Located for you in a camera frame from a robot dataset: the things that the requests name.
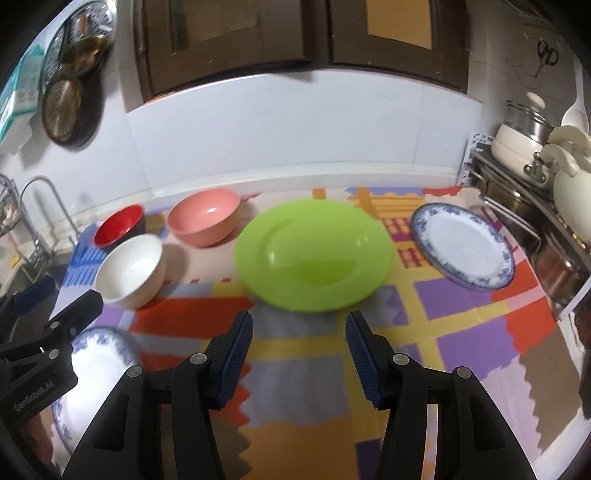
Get round dark hanging pan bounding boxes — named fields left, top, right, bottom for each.
left=41, top=76, right=103, bottom=148

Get red and black bowl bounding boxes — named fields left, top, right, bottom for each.
left=93, top=204, right=146, bottom=252

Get pink bowl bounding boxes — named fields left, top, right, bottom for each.
left=166, top=188, right=242, bottom=248

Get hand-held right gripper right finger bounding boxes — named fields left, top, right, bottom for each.
left=345, top=310, right=539, bottom=480

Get white ladle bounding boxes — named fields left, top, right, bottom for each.
left=561, top=60, right=591, bottom=131

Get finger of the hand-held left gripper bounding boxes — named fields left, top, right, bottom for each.
left=0, top=275, right=56, bottom=324
left=0, top=290, right=105, bottom=370

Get white bowl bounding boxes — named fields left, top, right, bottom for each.
left=95, top=234, right=168, bottom=310

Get metal faucet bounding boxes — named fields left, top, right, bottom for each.
left=18, top=176, right=79, bottom=252

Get black scissors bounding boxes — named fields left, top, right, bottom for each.
left=536, top=39, right=560, bottom=77

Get cream white kettle pot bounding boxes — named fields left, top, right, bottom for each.
left=540, top=124, right=591, bottom=234

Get colourful patchwork mat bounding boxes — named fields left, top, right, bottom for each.
left=28, top=185, right=583, bottom=480

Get white perforated board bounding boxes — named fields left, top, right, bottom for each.
left=462, top=131, right=491, bottom=185

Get blue patterned white plate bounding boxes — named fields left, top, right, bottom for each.
left=411, top=202, right=516, bottom=292
left=51, top=326, right=145, bottom=457

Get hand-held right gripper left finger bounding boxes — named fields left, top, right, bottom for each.
left=62, top=310, right=254, bottom=480

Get teal and white packet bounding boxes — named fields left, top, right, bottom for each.
left=0, top=46, right=47, bottom=139

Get white cooking pot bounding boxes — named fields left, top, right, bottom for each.
left=490, top=117, right=555, bottom=185

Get steel pot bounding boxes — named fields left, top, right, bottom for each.
left=480, top=175, right=548, bottom=232

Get metal pot rack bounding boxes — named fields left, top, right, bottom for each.
left=464, top=148, right=591, bottom=319

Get wire dish rack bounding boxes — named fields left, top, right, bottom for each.
left=0, top=174, right=29, bottom=241

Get green plate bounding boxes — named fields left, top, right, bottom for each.
left=235, top=198, right=394, bottom=313

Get dark wooden cabinet door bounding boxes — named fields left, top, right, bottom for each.
left=328, top=0, right=472, bottom=93
left=134, top=0, right=331, bottom=102

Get glass pot lid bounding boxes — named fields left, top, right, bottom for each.
left=504, top=91, right=555, bottom=123

